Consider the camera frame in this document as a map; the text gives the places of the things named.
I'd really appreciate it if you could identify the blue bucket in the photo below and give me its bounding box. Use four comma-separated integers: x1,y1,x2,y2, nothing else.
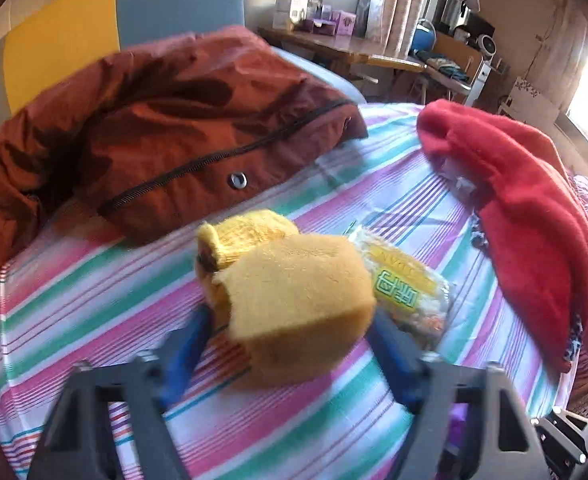
410,18,437,54

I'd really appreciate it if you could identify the yellow sponge block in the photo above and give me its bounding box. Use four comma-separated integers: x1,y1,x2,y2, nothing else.
213,234,376,386

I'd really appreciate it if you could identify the yellow knit glove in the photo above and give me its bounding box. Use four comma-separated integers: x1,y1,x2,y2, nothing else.
195,209,299,325

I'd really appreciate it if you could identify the rust brown jacket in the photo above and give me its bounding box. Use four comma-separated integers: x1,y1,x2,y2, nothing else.
0,26,367,271

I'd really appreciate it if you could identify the white box on desk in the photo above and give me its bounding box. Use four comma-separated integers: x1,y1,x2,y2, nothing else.
272,0,309,30

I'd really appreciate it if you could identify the green rice cracker packet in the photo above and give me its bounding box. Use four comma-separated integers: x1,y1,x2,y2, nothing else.
348,226,453,350

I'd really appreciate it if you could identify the wooden desk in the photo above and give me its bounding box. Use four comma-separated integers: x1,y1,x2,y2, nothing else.
258,27,426,77

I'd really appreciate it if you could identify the red fleece blanket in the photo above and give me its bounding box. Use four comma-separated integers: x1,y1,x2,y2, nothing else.
416,100,588,373

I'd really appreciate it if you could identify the grey yellow blue headboard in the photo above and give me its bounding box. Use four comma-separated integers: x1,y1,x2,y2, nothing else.
0,0,245,127

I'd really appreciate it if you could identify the purple box on desk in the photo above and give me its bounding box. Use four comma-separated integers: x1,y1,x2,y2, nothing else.
331,10,357,37

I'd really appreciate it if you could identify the striped bed sheet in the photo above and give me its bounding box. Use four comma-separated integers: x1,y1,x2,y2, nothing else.
0,104,574,479

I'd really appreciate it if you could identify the purple snack packet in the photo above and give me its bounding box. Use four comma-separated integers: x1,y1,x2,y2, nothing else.
444,403,468,456

